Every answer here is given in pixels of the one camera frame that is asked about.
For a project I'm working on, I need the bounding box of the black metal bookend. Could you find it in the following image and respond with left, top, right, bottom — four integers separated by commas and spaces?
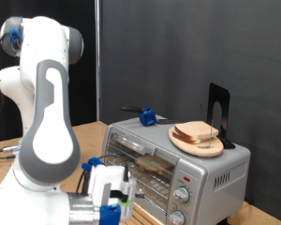
206, 82, 237, 150

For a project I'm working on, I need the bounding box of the silver toaster oven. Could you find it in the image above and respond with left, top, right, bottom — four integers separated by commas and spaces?
99, 113, 251, 225

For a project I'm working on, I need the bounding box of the round wooden board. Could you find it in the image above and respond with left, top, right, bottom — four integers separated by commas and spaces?
168, 126, 225, 158

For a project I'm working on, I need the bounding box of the thin metal wire pin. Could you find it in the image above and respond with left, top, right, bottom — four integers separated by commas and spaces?
198, 119, 215, 149

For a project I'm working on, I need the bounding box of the base cable with metal connector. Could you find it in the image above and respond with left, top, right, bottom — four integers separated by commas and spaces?
0, 143, 22, 153

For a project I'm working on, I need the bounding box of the white bread slice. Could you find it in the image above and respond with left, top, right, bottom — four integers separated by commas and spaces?
134, 154, 176, 176
171, 130, 207, 145
173, 120, 220, 142

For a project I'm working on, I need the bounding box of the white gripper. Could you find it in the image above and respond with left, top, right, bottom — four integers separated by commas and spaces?
87, 163, 145, 207

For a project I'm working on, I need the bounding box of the wire oven rack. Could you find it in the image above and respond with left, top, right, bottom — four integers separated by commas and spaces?
127, 160, 176, 209

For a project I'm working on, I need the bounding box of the glass oven door with handle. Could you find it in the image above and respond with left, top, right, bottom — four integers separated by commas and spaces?
101, 125, 181, 225

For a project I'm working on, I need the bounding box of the spatula with blue grip block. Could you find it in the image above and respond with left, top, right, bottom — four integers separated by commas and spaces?
120, 105, 182, 128

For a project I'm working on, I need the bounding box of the silver oven knob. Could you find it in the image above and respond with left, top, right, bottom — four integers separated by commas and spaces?
172, 186, 191, 204
169, 209, 186, 225

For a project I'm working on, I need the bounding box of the vertical metal pole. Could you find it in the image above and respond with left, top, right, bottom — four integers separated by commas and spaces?
95, 0, 102, 122

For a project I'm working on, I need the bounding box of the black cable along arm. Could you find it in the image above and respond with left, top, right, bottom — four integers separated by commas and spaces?
0, 29, 130, 196

